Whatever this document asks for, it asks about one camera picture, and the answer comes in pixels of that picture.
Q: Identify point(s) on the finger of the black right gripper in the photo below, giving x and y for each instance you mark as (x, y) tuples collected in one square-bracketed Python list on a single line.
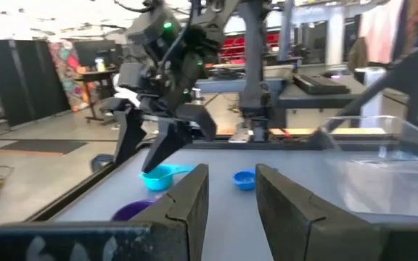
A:
[(169, 141), (129, 134)]

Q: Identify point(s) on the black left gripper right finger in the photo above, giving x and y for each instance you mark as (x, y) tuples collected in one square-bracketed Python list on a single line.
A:
[(303, 235)]

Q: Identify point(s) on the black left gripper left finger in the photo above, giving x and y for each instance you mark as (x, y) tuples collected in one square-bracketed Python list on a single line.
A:
[(158, 239)]

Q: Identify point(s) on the purple measuring cup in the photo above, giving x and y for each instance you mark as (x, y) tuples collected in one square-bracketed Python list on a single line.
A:
[(133, 210)]

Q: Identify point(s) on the teal measuring cup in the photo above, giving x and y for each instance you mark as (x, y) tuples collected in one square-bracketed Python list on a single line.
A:
[(158, 179)]

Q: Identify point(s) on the blue measuring cup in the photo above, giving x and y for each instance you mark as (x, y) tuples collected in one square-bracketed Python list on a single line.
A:
[(243, 179)]

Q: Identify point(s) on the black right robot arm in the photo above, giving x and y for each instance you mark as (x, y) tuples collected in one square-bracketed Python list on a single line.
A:
[(194, 32)]

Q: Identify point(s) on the clear plastic basket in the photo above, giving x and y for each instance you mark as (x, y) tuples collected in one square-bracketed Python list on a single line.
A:
[(394, 188)]

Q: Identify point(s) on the dark office desk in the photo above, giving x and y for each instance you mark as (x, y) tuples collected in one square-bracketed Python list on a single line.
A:
[(96, 76)]

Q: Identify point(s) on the red storage rack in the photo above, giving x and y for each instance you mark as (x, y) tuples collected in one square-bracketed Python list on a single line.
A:
[(234, 47)]

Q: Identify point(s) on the colourful mural panel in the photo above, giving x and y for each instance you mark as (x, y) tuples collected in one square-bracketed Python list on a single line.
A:
[(67, 72)]

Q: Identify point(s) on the black floor mat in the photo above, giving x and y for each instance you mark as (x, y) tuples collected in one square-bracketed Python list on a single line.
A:
[(42, 146)]

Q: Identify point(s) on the black partition panel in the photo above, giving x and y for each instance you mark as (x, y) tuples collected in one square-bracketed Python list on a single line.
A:
[(24, 79)]

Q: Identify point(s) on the black keyboard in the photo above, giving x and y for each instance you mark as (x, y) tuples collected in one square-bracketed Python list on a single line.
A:
[(318, 85)]

